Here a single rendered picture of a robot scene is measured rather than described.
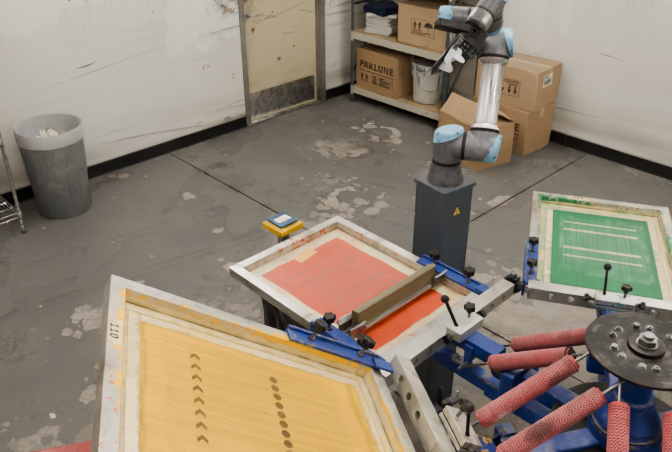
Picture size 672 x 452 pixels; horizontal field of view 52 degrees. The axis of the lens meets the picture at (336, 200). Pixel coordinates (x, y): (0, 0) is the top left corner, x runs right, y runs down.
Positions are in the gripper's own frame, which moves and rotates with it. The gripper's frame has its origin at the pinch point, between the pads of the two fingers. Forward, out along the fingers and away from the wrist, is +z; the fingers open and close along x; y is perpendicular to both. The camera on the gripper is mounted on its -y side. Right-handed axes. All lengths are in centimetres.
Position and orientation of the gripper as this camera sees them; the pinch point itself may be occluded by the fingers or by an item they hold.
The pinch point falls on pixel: (436, 68)
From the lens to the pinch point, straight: 228.7
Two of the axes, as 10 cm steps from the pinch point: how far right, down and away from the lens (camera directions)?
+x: -1.7, 0.4, 9.9
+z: -5.9, 8.0, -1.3
